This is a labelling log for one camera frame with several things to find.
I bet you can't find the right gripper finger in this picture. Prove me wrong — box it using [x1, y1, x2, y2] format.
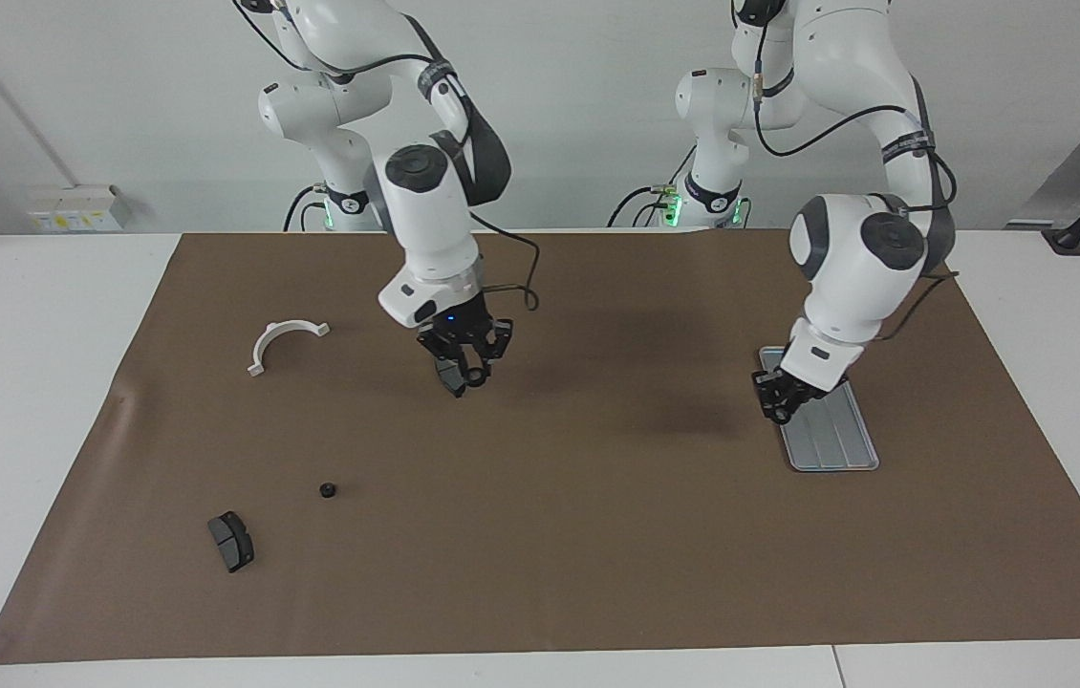
[418, 333, 463, 383]
[471, 320, 514, 385]

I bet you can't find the silver metal tray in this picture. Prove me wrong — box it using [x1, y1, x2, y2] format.
[758, 346, 881, 473]

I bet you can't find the brown paper table mat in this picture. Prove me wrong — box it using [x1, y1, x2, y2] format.
[0, 229, 1080, 666]

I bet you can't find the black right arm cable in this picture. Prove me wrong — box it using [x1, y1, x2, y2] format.
[232, 0, 543, 313]

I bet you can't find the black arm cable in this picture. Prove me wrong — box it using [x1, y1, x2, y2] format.
[232, 0, 543, 313]
[752, 0, 961, 343]

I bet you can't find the white curved plastic bracket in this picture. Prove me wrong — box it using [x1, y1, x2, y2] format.
[247, 320, 332, 377]

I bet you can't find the black base cable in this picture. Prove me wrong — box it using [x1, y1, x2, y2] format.
[609, 143, 699, 230]
[284, 183, 326, 232]

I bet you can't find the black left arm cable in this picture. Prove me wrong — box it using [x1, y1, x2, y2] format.
[752, 0, 961, 343]

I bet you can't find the white wall power strip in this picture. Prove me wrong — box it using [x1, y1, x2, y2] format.
[27, 184, 133, 232]

